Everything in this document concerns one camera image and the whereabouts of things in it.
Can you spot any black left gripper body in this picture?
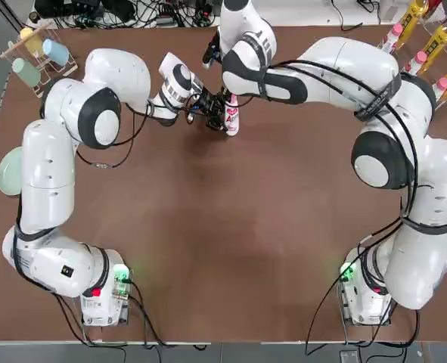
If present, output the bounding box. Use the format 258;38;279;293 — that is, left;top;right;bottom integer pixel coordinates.
191;85;219;116

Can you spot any white drink bottle red label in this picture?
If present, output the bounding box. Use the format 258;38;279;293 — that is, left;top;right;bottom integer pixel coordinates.
223;98;242;136

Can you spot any red cola bottle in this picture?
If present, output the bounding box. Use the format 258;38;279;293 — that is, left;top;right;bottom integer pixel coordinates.
424;0;447;20

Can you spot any white side table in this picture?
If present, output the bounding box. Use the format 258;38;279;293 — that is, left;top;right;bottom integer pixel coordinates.
268;0;447;27

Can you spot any light blue cup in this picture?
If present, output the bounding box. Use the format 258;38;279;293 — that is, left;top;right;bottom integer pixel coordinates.
41;39;70;70

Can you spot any black electronic device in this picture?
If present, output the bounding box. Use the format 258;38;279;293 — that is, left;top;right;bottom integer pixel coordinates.
33;0;103;19

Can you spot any pale green cup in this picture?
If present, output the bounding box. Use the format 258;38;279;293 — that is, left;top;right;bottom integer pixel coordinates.
11;57;42;88

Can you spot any yellow cup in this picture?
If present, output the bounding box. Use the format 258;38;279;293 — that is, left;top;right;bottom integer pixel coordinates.
20;26;45;57

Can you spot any pale green plate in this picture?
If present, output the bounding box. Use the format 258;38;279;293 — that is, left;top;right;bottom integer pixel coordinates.
0;147;23;197

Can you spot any black cable bundle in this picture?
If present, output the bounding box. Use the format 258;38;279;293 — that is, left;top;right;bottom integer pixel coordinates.
101;0;224;29

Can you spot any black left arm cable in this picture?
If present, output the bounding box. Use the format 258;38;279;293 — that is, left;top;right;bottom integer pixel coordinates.
75;94;209;169

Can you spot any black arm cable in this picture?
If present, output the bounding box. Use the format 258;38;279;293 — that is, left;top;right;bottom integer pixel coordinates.
259;56;436;288
75;94;209;169

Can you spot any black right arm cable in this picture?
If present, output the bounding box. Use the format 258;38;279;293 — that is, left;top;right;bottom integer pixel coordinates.
259;56;436;288

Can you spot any wooden wire cup rack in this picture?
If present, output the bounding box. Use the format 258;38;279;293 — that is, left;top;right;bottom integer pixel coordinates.
0;20;79;101

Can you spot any black left base cable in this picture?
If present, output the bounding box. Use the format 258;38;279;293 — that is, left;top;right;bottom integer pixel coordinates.
52;279;209;351

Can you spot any black base cable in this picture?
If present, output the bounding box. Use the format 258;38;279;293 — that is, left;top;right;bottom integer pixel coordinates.
52;279;209;351
305;271;421;356

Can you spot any black right base cable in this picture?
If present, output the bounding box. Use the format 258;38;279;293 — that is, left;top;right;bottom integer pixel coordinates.
305;271;421;356

